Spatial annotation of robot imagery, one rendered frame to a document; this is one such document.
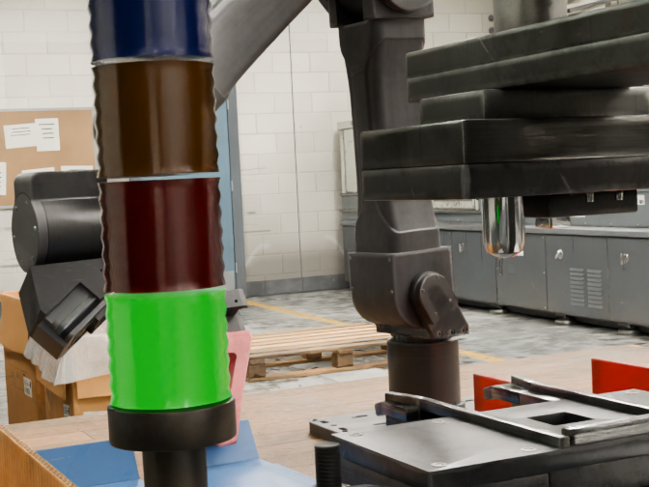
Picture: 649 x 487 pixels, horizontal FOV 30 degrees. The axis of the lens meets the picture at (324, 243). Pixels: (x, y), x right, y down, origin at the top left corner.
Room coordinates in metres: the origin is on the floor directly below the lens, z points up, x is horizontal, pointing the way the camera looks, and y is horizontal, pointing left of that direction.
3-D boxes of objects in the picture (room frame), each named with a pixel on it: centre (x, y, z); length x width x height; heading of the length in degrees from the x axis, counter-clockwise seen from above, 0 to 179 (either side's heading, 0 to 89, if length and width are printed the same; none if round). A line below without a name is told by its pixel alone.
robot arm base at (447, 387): (1.05, -0.08, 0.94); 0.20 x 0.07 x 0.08; 116
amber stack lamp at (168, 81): (0.38, 0.05, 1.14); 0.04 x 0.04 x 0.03
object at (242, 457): (0.77, 0.05, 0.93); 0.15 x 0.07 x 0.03; 29
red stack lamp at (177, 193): (0.38, 0.05, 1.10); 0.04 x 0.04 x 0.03
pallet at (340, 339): (7.46, 0.11, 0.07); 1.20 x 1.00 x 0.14; 114
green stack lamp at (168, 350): (0.38, 0.05, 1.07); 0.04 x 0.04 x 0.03
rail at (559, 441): (0.63, -0.08, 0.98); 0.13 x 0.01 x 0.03; 26
